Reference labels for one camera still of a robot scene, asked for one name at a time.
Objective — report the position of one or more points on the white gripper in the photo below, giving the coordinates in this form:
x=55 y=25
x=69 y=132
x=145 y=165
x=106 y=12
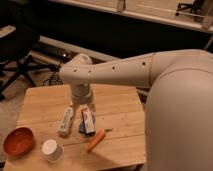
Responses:
x=82 y=94

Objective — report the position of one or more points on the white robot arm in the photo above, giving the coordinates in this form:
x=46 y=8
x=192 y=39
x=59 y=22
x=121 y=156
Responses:
x=179 y=105

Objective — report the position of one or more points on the red white box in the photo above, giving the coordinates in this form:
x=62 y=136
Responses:
x=88 y=122

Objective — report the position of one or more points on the orange carrot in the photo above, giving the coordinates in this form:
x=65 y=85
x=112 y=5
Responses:
x=100 y=135

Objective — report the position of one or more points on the white paper cup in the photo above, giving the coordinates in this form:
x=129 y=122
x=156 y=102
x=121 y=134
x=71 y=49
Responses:
x=52 y=151

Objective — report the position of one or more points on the red bowl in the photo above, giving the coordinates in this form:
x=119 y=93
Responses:
x=19 y=142

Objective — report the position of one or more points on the black office chair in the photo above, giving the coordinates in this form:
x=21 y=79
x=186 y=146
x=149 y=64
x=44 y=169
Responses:
x=15 y=57

